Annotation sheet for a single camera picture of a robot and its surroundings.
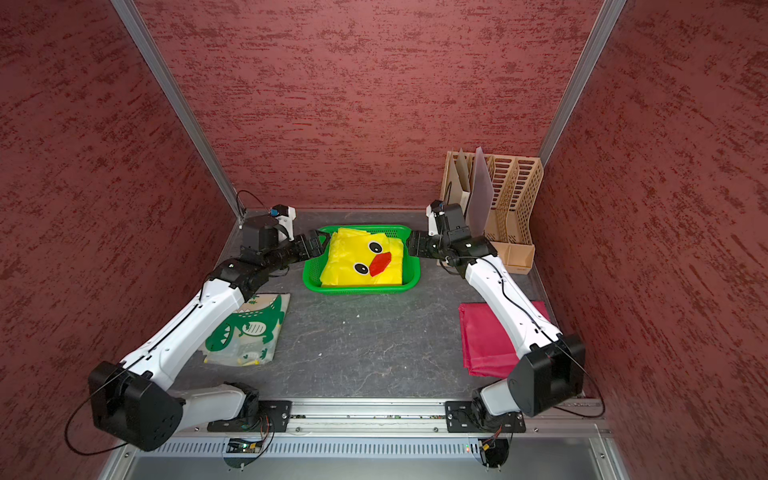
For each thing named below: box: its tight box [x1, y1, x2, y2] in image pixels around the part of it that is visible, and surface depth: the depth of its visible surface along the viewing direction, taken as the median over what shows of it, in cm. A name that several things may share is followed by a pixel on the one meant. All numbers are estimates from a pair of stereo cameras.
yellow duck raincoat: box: [320, 228, 404, 286], surface depth 102 cm
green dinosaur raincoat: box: [201, 293, 290, 367], surface depth 85 cm
